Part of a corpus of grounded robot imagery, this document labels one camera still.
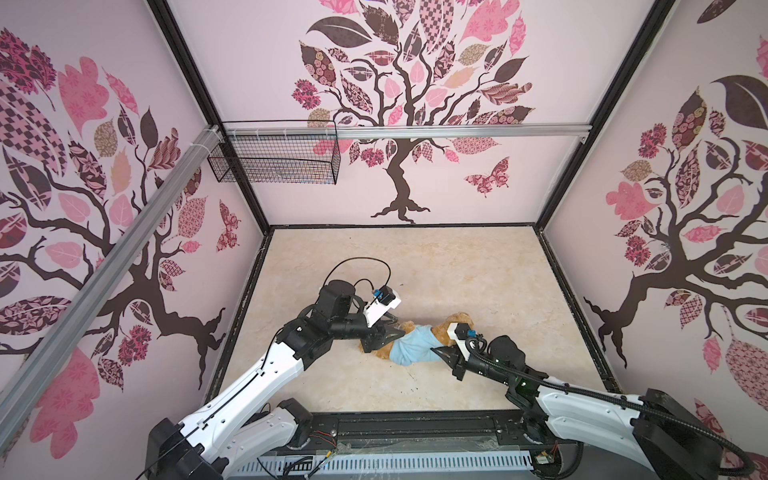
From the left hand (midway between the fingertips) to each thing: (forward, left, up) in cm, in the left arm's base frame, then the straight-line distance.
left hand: (397, 330), depth 70 cm
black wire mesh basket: (+77, +48, -4) cm, 91 cm away
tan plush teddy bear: (-2, +4, -10) cm, 11 cm away
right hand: (+1, -10, -8) cm, 13 cm away
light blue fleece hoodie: (-2, -5, -5) cm, 7 cm away
